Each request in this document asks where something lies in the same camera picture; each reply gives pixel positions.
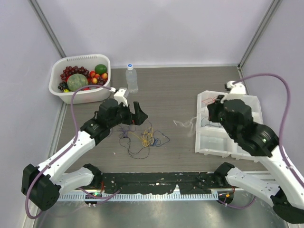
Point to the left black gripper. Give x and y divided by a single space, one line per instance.
140 116

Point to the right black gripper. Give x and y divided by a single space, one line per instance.
213 108

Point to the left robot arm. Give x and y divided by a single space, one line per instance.
45 183

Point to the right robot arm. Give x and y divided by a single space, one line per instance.
286 196

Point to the white compartment organizer tray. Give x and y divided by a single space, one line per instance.
211 138

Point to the clear plastic water bottle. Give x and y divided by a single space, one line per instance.
131 79

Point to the white plastic basket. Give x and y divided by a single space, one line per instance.
89 62

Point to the green lime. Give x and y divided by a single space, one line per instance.
100 69

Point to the red yellow peaches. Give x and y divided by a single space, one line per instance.
97 79

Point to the green melon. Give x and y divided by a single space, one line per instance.
76 81

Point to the dark grape bunch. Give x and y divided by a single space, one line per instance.
63 87

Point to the red grape bunch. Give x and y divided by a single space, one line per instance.
71 70

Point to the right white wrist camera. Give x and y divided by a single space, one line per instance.
236 90

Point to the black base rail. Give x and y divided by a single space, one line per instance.
158 183

